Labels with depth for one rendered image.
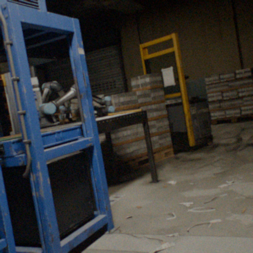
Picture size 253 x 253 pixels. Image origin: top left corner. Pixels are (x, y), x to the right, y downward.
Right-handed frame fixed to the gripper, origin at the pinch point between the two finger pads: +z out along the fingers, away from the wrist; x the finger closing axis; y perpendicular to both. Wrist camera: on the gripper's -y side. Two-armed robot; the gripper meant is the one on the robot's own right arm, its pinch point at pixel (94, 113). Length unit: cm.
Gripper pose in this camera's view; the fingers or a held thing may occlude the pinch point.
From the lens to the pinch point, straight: 434.0
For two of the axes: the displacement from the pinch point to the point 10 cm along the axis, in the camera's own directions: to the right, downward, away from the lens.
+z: -6.7, 0.7, 7.4
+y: -1.5, -9.9, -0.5
